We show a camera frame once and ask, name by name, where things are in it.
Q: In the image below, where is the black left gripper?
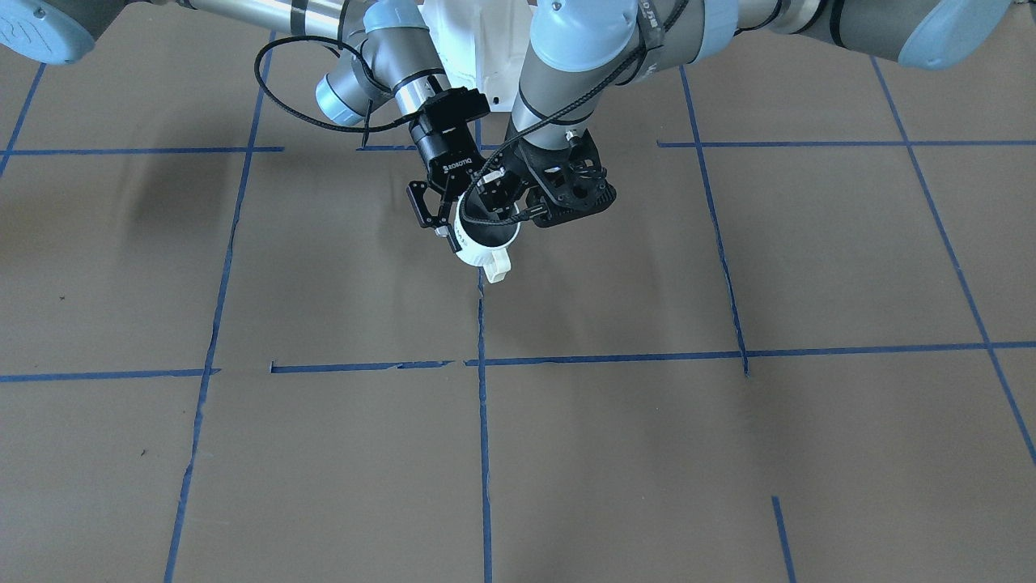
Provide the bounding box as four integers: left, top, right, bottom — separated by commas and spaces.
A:
473, 130, 618, 228

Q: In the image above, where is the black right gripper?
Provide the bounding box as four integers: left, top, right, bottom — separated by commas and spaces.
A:
406, 87, 490, 237

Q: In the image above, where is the white ribbed HOME mug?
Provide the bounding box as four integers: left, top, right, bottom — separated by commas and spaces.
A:
452, 194, 520, 283

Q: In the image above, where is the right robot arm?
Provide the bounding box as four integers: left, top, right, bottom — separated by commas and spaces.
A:
178, 1, 490, 237

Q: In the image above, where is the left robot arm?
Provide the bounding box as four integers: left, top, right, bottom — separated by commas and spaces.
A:
456, 1, 1008, 228

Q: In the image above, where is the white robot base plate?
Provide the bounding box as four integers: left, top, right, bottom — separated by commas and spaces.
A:
419, 1, 537, 112

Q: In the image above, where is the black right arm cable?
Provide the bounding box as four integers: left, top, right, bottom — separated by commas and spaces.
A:
254, 32, 422, 134

